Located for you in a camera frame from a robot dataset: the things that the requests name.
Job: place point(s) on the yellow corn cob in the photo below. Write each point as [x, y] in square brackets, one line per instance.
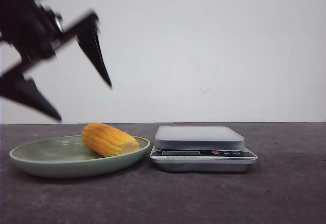
[108, 141]

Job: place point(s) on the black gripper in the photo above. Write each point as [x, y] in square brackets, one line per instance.
[36, 33]

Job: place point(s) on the green round plate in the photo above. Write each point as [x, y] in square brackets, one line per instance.
[68, 157]

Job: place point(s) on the silver digital kitchen scale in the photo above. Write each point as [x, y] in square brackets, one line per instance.
[200, 149]

